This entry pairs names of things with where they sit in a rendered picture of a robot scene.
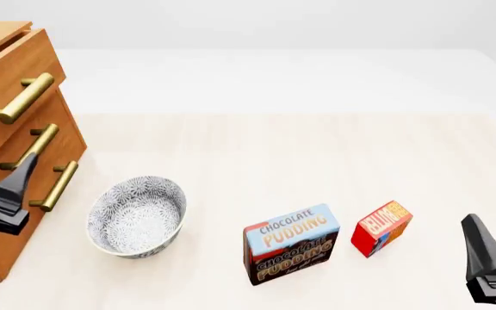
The patterned grey-white bowl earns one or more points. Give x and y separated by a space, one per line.
136 218

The red butter box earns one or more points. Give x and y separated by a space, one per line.
381 232

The wooden drawer, middle-sized front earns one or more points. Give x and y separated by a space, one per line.
58 142

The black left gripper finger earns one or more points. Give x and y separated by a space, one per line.
15 185

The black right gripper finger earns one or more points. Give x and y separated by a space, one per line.
487 252

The chocolate pudding box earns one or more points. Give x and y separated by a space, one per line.
291 242

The wooden drawer, largest front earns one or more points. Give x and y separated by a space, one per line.
2 80

